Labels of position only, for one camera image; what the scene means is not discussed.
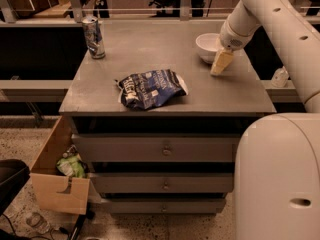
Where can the clear plastic bottle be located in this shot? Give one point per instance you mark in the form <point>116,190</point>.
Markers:
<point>37,222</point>

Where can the drawer knob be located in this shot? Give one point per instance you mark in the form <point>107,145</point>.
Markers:
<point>165,186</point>
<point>166,151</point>

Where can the white bowl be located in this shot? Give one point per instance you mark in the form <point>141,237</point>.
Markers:
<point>207,45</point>

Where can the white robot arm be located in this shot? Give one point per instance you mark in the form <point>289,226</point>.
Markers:
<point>277,167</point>

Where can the blue chip bag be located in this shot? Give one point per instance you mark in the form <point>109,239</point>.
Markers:
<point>151,89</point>

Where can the grey drawer cabinet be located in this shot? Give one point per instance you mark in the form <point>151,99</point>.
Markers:
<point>123,147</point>

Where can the top drawer knob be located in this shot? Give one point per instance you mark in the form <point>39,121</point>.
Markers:
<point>166,151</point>

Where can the middle drawer knob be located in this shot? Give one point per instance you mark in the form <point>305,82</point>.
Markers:
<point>165,186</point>

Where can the green snack bag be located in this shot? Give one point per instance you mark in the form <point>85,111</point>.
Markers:
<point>71,166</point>

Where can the cardboard box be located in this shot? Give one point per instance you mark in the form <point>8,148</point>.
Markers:
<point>53,190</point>

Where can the redbull can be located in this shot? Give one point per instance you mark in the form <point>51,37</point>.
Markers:
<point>93,36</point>

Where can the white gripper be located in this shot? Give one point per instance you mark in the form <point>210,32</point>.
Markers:
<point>231,39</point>

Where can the clear sanitizer bottle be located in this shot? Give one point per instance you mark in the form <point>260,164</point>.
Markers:
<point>280,77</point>

